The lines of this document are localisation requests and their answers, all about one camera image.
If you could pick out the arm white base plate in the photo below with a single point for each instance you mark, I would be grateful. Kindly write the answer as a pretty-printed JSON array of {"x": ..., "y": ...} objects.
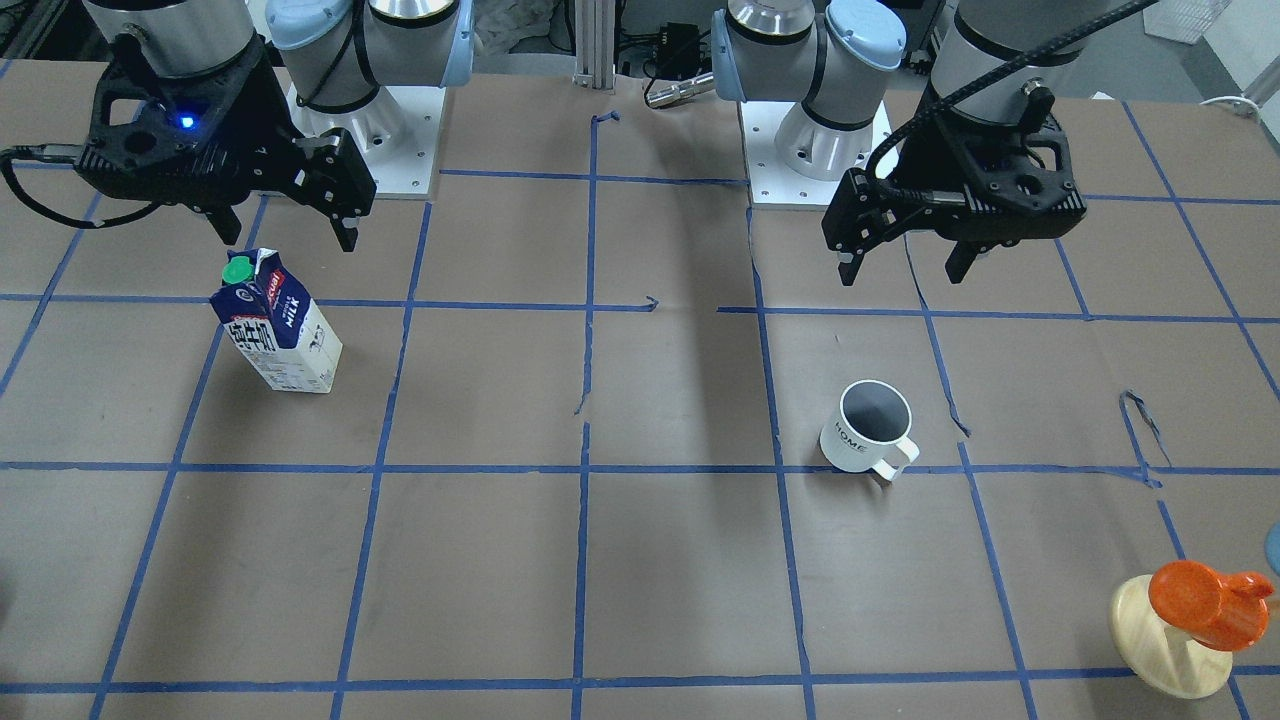
[
  {"x": 780, "y": 180},
  {"x": 400, "y": 160}
]

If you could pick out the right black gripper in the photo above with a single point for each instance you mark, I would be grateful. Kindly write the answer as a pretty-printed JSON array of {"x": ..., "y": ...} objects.
[{"x": 268, "y": 112}]

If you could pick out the blue white milk carton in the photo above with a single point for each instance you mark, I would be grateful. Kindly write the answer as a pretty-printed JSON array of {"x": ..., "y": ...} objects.
[{"x": 272, "y": 319}]

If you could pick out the silver flashlight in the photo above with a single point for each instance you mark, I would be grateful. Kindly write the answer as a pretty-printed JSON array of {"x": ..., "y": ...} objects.
[{"x": 680, "y": 91}]

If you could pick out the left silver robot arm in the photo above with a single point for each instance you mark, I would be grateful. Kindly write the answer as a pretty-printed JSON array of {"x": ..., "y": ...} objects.
[{"x": 836, "y": 62}]

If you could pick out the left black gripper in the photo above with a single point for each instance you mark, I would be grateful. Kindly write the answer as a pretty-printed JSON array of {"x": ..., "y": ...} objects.
[{"x": 908, "y": 160}]

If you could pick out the white mug grey inside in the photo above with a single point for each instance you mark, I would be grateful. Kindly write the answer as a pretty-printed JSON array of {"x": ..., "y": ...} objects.
[{"x": 869, "y": 431}]

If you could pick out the wooden cup stand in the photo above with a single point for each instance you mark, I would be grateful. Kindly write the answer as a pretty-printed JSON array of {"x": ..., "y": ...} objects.
[{"x": 1165, "y": 657}]

